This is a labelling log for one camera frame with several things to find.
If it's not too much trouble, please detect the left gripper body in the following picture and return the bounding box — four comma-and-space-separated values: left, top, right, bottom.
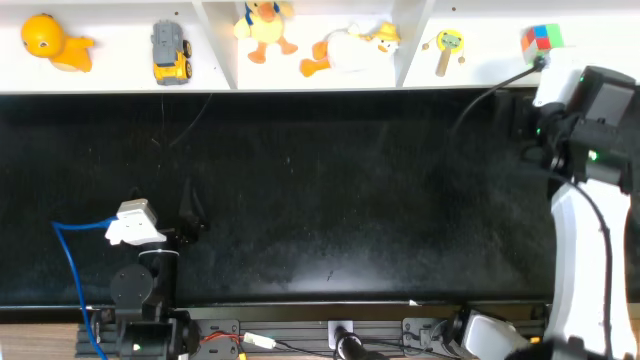
159, 225, 202, 247

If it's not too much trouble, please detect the grey and yellow toy truck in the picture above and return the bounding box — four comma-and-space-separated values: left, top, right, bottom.
151, 19, 194, 87

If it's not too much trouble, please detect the yellow rattle drum toy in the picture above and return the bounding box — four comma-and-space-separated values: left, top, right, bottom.
421, 29, 467, 78

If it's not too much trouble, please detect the many-coloured puzzle cube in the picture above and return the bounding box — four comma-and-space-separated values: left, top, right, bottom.
520, 22, 566, 66

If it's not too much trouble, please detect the white shelf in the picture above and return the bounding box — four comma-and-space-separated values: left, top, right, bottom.
0, 0, 640, 95

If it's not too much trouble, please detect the yellow rubber duck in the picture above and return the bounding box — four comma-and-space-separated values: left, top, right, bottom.
20, 13, 96, 74

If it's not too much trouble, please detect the white plush duck, yellow hat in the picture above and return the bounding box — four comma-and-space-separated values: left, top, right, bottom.
299, 21, 402, 79

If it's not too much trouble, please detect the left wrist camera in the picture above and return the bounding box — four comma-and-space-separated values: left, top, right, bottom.
104, 198, 168, 248

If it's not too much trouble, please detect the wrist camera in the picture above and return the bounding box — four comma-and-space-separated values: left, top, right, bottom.
531, 47, 587, 109
104, 198, 168, 248

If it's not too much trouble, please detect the blue cable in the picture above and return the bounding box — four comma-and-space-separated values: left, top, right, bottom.
50, 216, 120, 360

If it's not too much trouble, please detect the mounting rail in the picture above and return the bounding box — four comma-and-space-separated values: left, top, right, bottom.
74, 302, 551, 360

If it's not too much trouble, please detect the black cable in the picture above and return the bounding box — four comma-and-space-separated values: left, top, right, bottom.
447, 54, 615, 354

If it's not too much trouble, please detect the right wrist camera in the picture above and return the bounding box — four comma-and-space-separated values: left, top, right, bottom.
531, 47, 587, 109

